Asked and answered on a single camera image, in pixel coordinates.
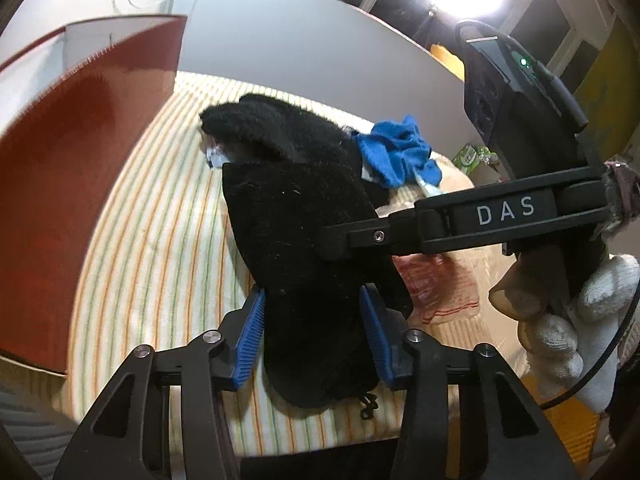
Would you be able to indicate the black fluffy cloth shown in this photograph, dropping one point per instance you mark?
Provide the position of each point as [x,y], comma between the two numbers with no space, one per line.
[280,125]

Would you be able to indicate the person's right hand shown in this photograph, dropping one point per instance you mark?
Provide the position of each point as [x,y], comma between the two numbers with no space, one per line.
[600,290]

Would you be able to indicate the striped blanket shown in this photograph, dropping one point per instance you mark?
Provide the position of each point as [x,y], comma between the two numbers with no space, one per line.
[165,220]

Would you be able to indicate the yellow object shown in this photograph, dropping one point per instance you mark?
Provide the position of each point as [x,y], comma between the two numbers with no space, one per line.
[447,60]

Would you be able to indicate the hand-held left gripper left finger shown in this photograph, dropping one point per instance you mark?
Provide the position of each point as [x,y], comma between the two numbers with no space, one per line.
[249,341]

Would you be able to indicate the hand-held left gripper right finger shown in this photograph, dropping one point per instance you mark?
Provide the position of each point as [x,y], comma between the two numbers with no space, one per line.
[380,341]

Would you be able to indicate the black lamp stand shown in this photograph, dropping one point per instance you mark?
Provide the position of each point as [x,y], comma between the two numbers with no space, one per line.
[432,25]

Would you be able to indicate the black fleece cloth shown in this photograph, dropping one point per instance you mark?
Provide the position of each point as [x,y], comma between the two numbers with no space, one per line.
[295,240]

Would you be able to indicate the green packet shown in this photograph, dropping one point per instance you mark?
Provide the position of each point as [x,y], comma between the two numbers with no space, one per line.
[470,156]

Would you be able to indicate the blue cloth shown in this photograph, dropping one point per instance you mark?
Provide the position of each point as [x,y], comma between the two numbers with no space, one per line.
[390,150]

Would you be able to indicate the red box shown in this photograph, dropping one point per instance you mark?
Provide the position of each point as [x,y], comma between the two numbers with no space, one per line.
[75,160]

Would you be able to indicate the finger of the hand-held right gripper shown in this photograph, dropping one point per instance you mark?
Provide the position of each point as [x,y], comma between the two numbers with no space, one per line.
[370,237]

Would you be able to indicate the red mesh bag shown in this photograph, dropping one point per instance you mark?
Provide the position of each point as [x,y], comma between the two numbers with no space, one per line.
[440,285]

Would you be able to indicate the white headboard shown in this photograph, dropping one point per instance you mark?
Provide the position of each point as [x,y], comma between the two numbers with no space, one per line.
[300,45]

